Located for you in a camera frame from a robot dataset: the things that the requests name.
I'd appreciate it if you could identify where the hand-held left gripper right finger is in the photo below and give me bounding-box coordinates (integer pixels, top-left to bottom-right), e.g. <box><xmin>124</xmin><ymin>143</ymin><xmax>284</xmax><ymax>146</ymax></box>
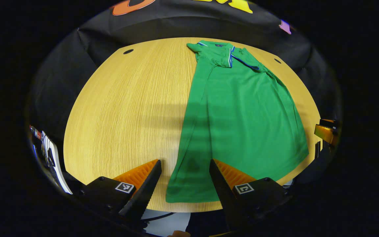
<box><xmin>209</xmin><ymin>159</ymin><xmax>293</xmax><ymax>231</ymax></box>

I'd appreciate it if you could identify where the person's dark clothing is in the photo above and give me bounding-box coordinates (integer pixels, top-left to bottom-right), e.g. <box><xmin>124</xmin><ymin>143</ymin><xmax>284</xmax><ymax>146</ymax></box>
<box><xmin>186</xmin><ymin>211</ymin><xmax>229</xmax><ymax>237</ymax></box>

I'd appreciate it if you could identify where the green polo T-shirt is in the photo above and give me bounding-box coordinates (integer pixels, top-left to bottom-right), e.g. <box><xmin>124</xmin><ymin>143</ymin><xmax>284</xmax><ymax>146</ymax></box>
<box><xmin>165</xmin><ymin>40</ymin><xmax>309</xmax><ymax>203</ymax></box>

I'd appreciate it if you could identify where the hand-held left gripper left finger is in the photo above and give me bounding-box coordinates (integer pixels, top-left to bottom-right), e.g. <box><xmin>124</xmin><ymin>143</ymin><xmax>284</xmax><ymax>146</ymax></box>
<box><xmin>78</xmin><ymin>159</ymin><xmax>163</xmax><ymax>227</ymax></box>

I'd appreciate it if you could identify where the thin black cable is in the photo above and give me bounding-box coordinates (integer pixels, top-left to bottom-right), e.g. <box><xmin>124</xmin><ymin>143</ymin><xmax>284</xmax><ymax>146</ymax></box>
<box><xmin>145</xmin><ymin>212</ymin><xmax>177</xmax><ymax>223</ymax></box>

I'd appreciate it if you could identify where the white side desk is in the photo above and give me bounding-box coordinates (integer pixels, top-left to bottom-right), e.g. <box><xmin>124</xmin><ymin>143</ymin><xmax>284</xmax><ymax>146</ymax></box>
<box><xmin>41</xmin><ymin>131</ymin><xmax>74</xmax><ymax>195</ymax></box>

